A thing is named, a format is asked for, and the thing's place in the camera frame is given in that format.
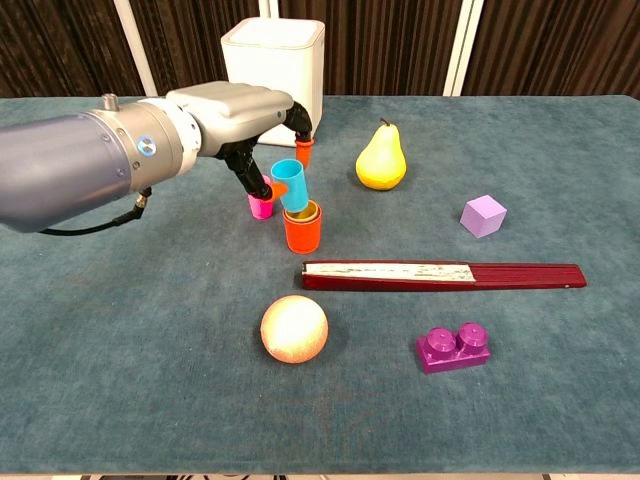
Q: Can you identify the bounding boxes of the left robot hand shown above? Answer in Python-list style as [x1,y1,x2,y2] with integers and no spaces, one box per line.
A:
[167,81,316,202]

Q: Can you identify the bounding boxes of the cyan plastic cup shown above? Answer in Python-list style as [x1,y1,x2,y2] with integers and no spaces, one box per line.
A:
[270,158,311,212]

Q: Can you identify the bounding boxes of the magenta plastic cup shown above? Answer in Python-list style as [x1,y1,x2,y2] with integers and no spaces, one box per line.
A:
[248,174,275,221]

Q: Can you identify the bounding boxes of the white square bin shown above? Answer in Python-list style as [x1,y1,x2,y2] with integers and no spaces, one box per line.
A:
[220,17,326,149]

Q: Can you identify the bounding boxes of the orange plastic cup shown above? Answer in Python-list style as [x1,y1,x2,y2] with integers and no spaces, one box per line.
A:
[282,199,324,255]

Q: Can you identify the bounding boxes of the yellow pear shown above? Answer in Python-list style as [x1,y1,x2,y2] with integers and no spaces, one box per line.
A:
[355,117,408,192]

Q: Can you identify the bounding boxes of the peach coloured ball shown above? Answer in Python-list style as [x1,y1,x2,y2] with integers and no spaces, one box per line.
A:
[259,294,330,365]

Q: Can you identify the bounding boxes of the teal table cloth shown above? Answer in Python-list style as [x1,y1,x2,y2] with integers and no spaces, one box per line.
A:
[0,94,640,475]

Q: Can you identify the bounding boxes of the lilac cube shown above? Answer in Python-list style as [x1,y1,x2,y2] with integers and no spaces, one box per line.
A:
[459,194,508,240]

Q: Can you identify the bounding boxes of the dark brown pleated curtain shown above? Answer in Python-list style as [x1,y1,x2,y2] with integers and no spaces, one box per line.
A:
[0,0,640,99]

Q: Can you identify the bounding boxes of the purple building brick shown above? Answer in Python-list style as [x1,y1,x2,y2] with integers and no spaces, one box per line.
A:
[415,322,492,375]

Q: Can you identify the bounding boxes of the dark red folded fan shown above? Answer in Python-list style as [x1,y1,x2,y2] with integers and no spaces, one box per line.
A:
[300,259,588,292]

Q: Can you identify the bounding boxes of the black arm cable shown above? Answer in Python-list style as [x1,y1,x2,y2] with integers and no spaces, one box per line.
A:
[39,187,154,236]

